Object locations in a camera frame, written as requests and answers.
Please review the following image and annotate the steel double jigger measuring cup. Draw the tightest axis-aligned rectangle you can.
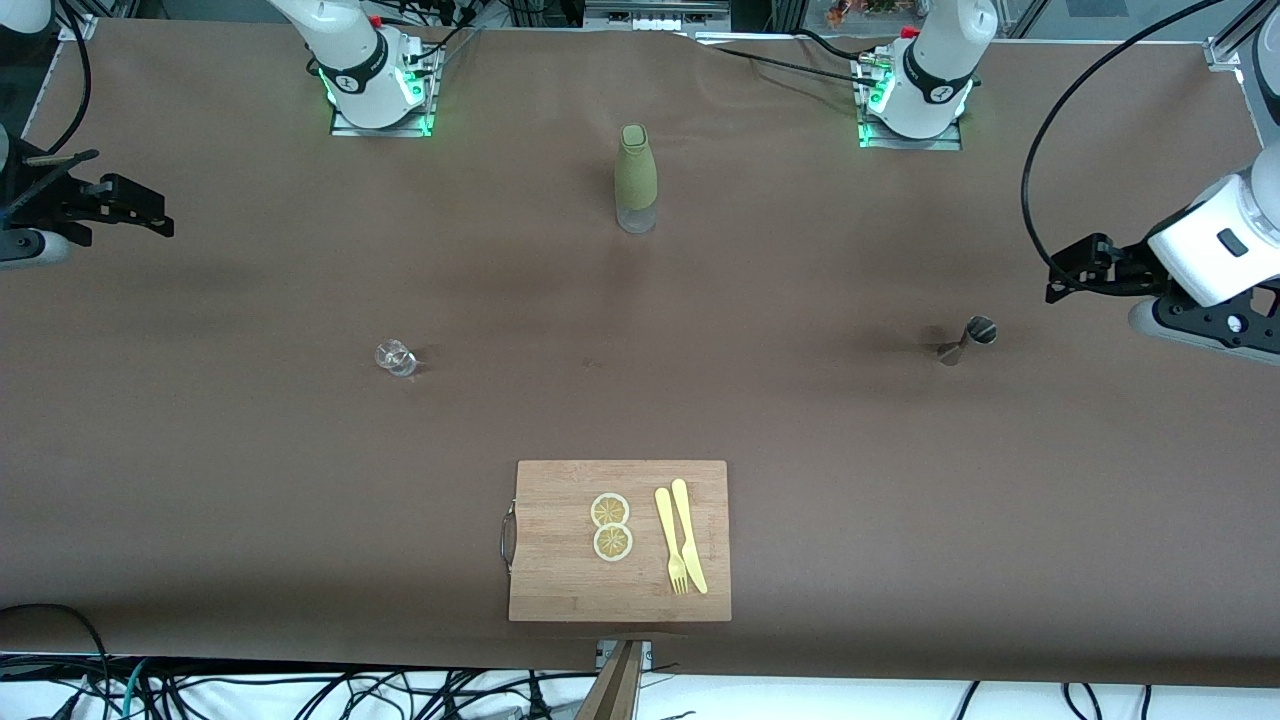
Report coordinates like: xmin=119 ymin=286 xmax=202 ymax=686
xmin=937 ymin=315 xmax=999 ymax=367

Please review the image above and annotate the small clear glass cup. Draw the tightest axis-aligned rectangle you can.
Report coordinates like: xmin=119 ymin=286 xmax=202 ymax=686
xmin=374 ymin=338 xmax=419 ymax=379

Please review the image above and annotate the brown table cover sheet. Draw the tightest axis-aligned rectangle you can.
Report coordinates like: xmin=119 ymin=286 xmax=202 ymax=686
xmin=0 ymin=20 xmax=1280 ymax=691

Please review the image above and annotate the green sleeved clear bottle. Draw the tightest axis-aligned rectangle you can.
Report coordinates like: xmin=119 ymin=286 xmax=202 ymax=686
xmin=614 ymin=123 xmax=661 ymax=235

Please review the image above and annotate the yellow plastic knife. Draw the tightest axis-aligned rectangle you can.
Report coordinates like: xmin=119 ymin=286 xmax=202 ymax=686
xmin=670 ymin=478 xmax=710 ymax=595

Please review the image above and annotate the yellow plastic fork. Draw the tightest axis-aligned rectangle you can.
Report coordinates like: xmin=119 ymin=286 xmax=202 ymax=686
xmin=654 ymin=487 xmax=691 ymax=597

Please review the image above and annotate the grey power strip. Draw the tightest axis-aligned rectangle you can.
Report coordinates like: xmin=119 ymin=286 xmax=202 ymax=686
xmin=585 ymin=0 xmax=731 ymax=31

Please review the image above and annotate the wooden cutting board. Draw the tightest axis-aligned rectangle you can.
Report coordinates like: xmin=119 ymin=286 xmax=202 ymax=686
xmin=498 ymin=459 xmax=733 ymax=624

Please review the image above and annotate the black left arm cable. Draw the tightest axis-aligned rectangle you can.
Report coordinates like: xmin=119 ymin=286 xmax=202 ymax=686
xmin=1020 ymin=0 xmax=1231 ymax=271

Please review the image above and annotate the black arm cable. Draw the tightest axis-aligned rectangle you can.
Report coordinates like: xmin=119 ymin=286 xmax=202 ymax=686
xmin=1020 ymin=0 xmax=1231 ymax=271
xmin=20 ymin=0 xmax=93 ymax=156

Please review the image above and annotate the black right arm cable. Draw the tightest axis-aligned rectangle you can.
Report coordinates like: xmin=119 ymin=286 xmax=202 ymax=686
xmin=20 ymin=0 xmax=93 ymax=156

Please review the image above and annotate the black base power cable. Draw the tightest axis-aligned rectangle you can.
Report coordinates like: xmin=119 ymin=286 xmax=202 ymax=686
xmin=700 ymin=28 xmax=871 ymax=86
xmin=370 ymin=0 xmax=483 ymax=61

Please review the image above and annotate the thick black floor cable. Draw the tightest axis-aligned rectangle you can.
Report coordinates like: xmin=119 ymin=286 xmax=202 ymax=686
xmin=0 ymin=603 xmax=113 ymax=720

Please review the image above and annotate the green floor cable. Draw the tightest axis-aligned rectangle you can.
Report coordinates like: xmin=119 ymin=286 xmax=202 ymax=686
xmin=95 ymin=658 xmax=153 ymax=720

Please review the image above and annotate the black cable bundle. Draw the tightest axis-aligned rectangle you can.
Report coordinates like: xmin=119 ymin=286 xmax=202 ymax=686
xmin=140 ymin=665 xmax=561 ymax=720

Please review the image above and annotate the aluminium camera stand post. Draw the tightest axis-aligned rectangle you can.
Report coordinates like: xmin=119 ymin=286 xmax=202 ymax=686
xmin=573 ymin=640 xmax=653 ymax=720

